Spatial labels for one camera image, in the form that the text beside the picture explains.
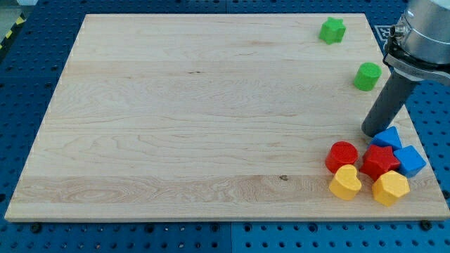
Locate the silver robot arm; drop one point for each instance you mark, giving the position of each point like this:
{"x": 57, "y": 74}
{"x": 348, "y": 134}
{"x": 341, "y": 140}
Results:
{"x": 418, "y": 44}

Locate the light wooden board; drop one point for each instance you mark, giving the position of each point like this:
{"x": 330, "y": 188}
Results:
{"x": 169, "y": 118}

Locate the red cylinder block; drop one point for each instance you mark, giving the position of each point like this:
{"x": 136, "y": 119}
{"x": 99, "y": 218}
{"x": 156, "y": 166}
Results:
{"x": 341, "y": 153}

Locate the yellow heart block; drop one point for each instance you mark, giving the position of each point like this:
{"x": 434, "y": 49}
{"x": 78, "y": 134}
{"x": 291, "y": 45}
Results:
{"x": 345, "y": 183}

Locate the green star block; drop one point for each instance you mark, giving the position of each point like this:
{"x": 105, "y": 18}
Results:
{"x": 332, "y": 30}

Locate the green cylinder block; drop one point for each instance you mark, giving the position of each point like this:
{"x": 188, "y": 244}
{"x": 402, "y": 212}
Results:
{"x": 367, "y": 76}

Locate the red star block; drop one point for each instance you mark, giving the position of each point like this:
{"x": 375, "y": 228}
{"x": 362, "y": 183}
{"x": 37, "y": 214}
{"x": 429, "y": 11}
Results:
{"x": 378, "y": 160}

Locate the blue triangle block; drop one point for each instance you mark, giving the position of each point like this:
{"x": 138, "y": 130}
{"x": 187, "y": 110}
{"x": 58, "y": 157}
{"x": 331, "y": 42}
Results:
{"x": 388, "y": 137}

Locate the yellow hexagon block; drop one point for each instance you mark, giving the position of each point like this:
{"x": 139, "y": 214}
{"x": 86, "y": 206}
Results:
{"x": 390, "y": 188}

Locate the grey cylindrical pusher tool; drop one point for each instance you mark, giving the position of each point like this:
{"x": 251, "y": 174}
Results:
{"x": 389, "y": 102}

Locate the fiducial marker tag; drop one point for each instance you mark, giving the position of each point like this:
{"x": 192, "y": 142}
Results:
{"x": 382, "y": 33}

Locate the blue cube block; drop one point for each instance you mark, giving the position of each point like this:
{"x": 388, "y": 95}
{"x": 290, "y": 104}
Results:
{"x": 411, "y": 162}

